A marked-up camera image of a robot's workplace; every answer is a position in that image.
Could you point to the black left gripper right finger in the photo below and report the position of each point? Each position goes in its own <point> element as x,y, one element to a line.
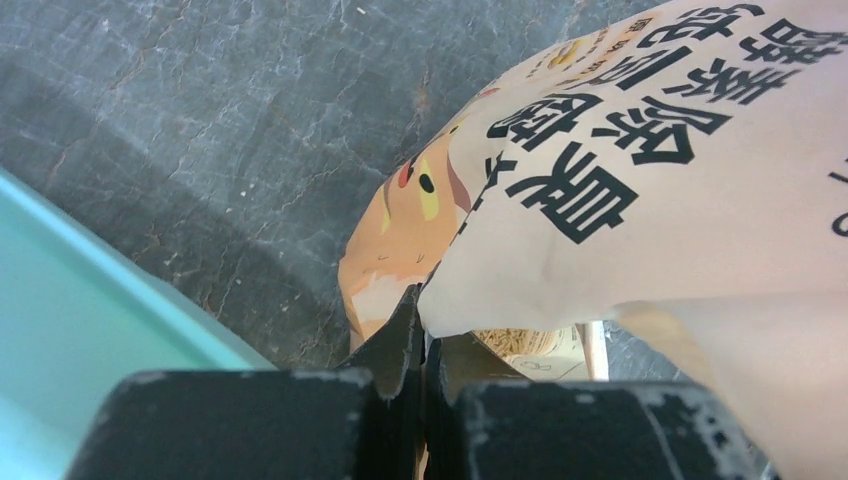
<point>485,420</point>

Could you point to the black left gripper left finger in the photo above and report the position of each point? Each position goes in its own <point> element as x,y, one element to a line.
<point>359,420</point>

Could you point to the pink cat litter bag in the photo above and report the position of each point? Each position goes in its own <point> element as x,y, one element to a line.
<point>683,173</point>

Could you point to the teal plastic litter box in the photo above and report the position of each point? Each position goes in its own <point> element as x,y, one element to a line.
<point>77,317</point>

